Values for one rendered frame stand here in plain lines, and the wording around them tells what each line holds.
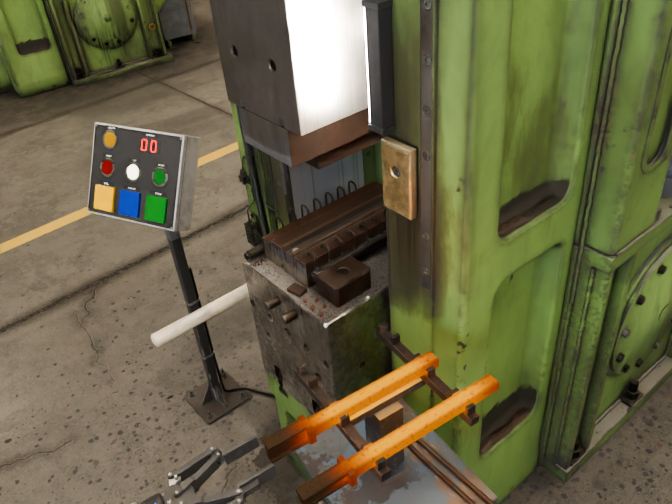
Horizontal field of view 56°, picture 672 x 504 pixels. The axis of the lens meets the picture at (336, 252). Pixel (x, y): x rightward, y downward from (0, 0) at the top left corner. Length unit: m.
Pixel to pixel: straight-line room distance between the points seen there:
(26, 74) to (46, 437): 4.04
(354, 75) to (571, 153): 0.54
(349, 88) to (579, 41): 0.49
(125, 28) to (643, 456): 5.31
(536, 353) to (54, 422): 1.89
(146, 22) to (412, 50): 5.27
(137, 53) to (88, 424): 4.29
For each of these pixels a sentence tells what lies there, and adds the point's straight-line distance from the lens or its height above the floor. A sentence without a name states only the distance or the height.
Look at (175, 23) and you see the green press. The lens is 6.89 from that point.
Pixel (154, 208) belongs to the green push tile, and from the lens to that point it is 1.95.
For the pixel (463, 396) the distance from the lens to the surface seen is 1.29.
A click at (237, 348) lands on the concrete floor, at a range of 2.89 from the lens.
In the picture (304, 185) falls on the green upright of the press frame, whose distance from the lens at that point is 1.88.
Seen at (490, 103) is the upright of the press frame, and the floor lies 1.47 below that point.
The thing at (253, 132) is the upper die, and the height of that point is 1.31.
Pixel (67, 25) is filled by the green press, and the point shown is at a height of 0.51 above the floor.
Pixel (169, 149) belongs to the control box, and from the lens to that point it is 1.93.
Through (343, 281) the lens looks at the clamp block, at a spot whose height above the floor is 0.98.
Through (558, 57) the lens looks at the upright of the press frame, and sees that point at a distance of 1.50.
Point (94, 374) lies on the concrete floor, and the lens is 3.00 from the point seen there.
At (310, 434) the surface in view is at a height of 1.00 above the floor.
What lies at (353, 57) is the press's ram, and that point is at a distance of 1.44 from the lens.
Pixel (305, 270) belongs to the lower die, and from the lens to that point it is 1.64.
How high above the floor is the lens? 1.97
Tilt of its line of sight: 36 degrees down
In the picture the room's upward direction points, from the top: 6 degrees counter-clockwise
